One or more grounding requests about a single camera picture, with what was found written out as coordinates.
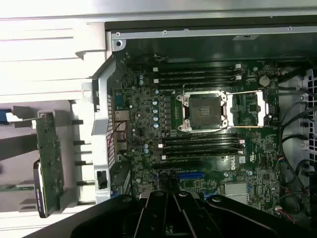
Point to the open black PC case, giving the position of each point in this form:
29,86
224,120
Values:
104,99

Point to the silver coin battery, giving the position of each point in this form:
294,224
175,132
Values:
264,80

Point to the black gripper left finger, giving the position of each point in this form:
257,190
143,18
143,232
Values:
99,218

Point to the blue expansion slot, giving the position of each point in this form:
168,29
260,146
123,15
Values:
190,175

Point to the grey parts rack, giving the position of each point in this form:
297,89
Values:
67,109

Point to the green motherboard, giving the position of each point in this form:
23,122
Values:
138,104

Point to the bare green RAM stick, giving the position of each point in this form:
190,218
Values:
15,188

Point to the CPU socket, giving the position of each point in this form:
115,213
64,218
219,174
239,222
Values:
204,111

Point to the black expansion slot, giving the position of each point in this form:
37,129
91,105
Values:
178,164

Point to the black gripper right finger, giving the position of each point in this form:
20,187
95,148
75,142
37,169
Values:
235,218

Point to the silver chipset heat sink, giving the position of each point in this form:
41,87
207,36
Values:
235,189

